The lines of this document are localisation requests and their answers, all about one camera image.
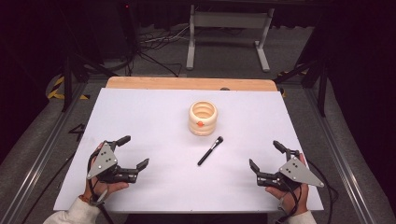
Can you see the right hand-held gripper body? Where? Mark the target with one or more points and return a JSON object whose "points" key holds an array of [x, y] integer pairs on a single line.
{"points": [[299, 172]]}

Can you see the black makeup brush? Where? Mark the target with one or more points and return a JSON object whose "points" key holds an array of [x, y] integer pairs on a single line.
{"points": [[209, 153]]}

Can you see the white table mat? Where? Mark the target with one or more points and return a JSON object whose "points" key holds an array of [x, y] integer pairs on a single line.
{"points": [[174, 174]]}

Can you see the beige ribbed brush holder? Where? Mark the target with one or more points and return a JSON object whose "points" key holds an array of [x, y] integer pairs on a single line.
{"points": [[203, 124]]}

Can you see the white metal stand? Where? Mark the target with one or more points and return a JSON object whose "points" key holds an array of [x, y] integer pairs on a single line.
{"points": [[230, 20]]}

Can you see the person's right hand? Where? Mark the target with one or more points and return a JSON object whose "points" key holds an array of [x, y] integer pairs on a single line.
{"points": [[288, 199]]}

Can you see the aluminium floor rail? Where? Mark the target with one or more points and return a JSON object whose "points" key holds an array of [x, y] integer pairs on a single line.
{"points": [[342, 161], [40, 161]]}

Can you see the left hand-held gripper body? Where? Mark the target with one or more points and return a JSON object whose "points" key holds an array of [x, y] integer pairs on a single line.
{"points": [[102, 160]]}

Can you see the black device with red light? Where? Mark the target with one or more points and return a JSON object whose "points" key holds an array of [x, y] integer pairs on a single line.
{"points": [[127, 28]]}

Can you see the person's left hand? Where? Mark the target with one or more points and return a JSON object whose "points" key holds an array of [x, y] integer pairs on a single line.
{"points": [[107, 188]]}

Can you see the yellow black floor tape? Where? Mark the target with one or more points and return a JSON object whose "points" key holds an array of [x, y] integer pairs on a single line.
{"points": [[54, 90]]}

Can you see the wooden table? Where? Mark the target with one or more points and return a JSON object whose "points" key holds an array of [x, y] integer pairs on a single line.
{"points": [[174, 83]]}

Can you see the black tripod stand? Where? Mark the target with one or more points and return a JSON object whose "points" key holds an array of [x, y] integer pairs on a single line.
{"points": [[322, 81], [67, 81]]}

